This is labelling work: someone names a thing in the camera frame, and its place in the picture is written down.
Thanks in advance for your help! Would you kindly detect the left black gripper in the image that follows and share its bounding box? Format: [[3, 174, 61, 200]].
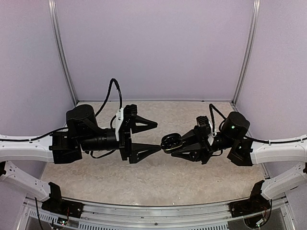
[[79, 114, 162, 163]]

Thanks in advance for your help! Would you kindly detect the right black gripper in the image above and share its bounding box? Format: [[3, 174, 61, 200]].
[[168, 126, 236, 165]]

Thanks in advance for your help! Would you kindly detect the black earbud charging case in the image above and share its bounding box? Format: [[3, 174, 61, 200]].
[[161, 133, 183, 153]]

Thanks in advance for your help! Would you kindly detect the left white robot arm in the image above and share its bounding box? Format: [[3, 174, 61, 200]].
[[0, 104, 161, 213]]

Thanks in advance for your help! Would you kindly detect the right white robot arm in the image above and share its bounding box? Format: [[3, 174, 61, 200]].
[[161, 112, 307, 213]]

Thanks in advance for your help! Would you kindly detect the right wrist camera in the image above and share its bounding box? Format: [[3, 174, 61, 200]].
[[196, 116, 214, 137]]

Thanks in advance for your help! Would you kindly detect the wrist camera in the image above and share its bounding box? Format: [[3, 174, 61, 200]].
[[196, 116, 214, 137], [115, 104, 137, 141]]

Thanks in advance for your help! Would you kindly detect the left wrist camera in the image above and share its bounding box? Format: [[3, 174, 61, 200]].
[[115, 104, 137, 141]]

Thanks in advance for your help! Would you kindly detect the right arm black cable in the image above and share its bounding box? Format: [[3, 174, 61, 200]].
[[208, 103, 307, 156]]

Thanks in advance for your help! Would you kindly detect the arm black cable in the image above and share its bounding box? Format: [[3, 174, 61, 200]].
[[208, 103, 307, 156], [0, 78, 123, 159]]

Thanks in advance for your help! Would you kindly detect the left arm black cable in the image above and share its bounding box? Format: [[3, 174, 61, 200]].
[[0, 78, 123, 159]]

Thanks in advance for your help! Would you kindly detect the right aluminium frame post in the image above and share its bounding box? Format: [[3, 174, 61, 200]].
[[232, 0, 261, 107]]

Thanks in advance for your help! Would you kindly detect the aluminium frame post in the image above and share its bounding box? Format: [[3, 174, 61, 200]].
[[232, 0, 261, 107], [48, 0, 79, 106]]

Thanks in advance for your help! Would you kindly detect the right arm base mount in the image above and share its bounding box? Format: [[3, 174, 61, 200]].
[[229, 180, 272, 218]]

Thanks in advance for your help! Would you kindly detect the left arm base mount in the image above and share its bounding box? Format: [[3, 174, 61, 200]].
[[41, 182, 84, 219]]

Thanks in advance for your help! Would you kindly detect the front aluminium rail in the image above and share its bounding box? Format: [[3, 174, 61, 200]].
[[16, 194, 297, 230]]

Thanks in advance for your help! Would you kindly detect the left aluminium frame post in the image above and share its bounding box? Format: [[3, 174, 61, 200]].
[[48, 0, 79, 106]]

